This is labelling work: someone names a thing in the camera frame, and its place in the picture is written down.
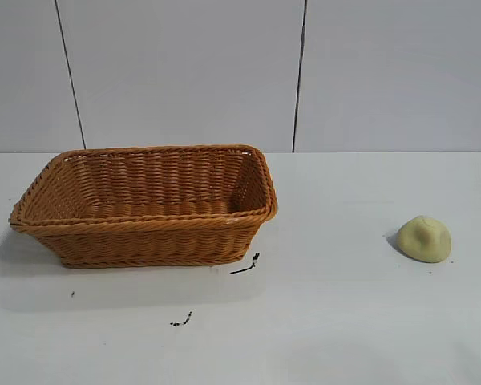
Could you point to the pale yellow egg yolk pastry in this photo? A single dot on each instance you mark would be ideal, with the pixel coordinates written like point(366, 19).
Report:
point(425, 240)

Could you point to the brown woven wicker basket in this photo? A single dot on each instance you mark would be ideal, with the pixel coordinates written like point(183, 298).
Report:
point(144, 236)

